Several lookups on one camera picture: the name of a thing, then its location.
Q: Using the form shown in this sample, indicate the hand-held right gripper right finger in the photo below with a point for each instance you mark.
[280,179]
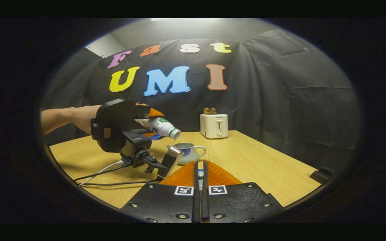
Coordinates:
[236,204]

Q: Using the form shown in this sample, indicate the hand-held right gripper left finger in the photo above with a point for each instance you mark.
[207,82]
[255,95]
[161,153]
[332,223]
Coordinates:
[166,204]

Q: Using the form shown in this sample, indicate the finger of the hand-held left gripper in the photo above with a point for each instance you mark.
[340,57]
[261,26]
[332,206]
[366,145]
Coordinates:
[152,113]
[148,134]

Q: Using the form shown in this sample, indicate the white water bottle green label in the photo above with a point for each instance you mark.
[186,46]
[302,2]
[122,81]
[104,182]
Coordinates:
[161,126]

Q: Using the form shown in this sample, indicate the white blue-patterned teacup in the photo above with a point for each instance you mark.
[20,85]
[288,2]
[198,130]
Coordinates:
[188,154]

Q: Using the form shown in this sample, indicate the blue towel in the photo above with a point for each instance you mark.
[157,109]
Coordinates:
[158,137]

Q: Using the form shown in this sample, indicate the brown toast slice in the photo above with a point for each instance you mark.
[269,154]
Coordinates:
[206,111]
[213,110]

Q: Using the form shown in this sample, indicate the white toaster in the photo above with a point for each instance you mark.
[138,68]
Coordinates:
[214,125]

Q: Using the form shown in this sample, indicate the ceiling light panel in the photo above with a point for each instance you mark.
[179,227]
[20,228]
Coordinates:
[164,19]

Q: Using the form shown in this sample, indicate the black backdrop cloth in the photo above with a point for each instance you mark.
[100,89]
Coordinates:
[263,100]

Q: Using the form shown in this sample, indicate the black plastic bracket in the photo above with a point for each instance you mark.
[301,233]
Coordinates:
[322,174]

